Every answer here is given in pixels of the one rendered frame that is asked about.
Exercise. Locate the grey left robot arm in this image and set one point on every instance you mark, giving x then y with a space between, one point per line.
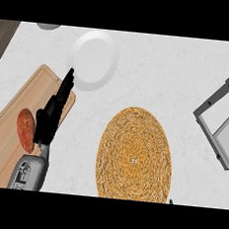
30 173

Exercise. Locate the grey metal tiered shelf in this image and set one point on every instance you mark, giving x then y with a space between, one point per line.
224 123

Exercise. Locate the small dark green object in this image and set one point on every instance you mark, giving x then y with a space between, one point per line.
171 202

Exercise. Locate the pale wooden cutting board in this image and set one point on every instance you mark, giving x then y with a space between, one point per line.
5 135

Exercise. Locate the round woven yellow placemat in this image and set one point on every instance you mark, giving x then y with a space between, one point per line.
135 154

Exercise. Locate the white round plate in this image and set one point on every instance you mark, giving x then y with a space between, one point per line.
93 60

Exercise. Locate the orange sweet potato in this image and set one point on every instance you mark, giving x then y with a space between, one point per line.
25 129

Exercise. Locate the grey round object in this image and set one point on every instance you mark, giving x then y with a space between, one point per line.
48 26

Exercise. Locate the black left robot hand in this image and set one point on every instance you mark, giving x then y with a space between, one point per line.
50 117

